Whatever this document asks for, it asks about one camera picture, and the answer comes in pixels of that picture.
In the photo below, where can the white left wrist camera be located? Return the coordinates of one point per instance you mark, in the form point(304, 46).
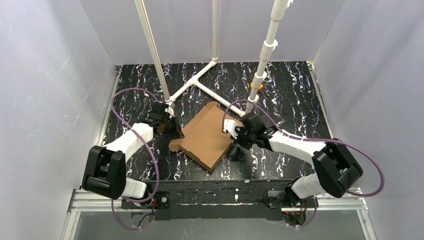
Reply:
point(169, 110)

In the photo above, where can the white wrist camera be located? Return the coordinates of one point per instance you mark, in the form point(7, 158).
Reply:
point(169, 110)
point(231, 127)

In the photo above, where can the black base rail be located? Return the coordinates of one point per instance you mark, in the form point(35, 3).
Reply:
point(212, 199)

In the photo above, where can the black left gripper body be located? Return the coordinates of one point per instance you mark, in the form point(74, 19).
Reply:
point(170, 126)

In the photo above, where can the white PVC pipe frame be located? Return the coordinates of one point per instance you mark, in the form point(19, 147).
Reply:
point(269, 45)

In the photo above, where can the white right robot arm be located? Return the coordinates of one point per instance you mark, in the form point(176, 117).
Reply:
point(335, 168)

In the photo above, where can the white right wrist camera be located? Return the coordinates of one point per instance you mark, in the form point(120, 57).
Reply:
point(231, 127)

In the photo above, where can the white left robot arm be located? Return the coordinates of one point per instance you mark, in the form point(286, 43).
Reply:
point(105, 169)

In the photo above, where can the brown cardboard box sheet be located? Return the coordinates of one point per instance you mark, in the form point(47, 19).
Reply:
point(204, 141)

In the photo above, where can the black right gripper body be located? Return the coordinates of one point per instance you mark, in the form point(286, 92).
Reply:
point(240, 137)

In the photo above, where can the white wooden corner post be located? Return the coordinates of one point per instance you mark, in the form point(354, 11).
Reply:
point(144, 19)

